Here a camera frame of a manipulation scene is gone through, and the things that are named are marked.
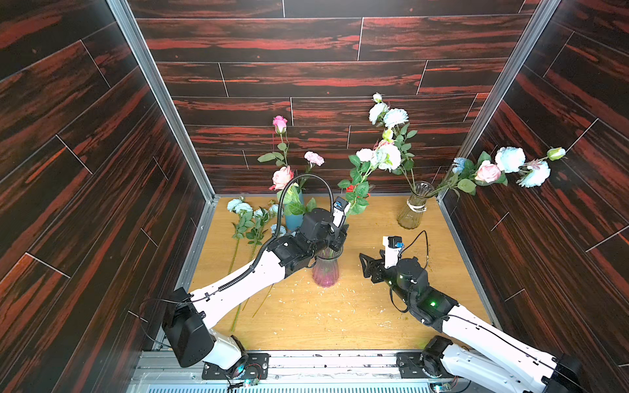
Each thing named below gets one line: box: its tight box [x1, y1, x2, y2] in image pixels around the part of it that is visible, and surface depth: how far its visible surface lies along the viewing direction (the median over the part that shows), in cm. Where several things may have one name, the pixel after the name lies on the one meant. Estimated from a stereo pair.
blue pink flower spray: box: [427, 146, 566, 199], surface depth 69 cm
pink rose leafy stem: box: [268, 165, 317, 217], surface depth 72 cm
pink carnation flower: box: [299, 150, 326, 190], surface depth 86 cm
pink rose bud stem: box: [257, 115, 290, 168], surface depth 90 cm
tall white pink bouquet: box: [368, 92, 418, 191], surface depth 83 cm
